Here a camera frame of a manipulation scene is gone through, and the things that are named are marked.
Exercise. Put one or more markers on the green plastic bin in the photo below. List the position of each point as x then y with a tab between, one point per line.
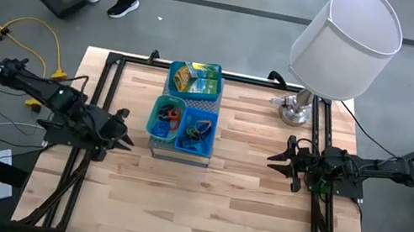
152	123

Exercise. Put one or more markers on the grey perforated metal shelf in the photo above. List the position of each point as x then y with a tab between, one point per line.
182	156

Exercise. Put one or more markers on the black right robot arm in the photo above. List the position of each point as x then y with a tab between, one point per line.
377	169

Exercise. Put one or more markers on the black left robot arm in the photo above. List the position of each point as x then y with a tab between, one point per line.
56	98

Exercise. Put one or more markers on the white lamp shade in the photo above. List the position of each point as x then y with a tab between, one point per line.
342	50

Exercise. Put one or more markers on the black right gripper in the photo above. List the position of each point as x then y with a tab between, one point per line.
301	162

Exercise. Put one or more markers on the teal plastic bin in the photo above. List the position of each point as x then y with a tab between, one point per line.
193	97

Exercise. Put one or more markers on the black aluminium table frame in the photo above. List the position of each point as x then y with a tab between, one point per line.
218	75

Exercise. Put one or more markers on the green rubber band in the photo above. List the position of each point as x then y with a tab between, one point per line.
192	131

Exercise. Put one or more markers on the silver lamp base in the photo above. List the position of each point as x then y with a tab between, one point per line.
294	114

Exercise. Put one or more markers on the blue perforated basket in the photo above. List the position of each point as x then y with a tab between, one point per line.
207	150

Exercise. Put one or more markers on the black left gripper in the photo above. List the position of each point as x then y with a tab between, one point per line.
112	133

